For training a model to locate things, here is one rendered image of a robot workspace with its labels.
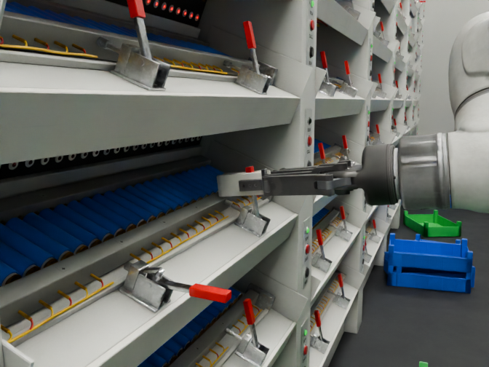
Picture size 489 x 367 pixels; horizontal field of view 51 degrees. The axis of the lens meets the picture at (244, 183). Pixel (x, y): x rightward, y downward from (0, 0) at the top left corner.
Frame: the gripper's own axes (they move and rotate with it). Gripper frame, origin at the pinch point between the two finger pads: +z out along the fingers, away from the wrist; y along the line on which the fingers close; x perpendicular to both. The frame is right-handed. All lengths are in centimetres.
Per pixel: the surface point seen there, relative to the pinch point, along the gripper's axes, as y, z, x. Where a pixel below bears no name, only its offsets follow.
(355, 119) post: 86, -1, 5
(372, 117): 156, 3, 4
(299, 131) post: 16.0, -4.0, 5.8
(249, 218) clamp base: -1.0, -0.5, -4.7
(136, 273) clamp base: -27.5, -0.1, -3.8
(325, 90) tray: 42.4, -3.1, 12.9
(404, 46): 226, -7, 39
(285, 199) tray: 15.6, -0.6, -5.1
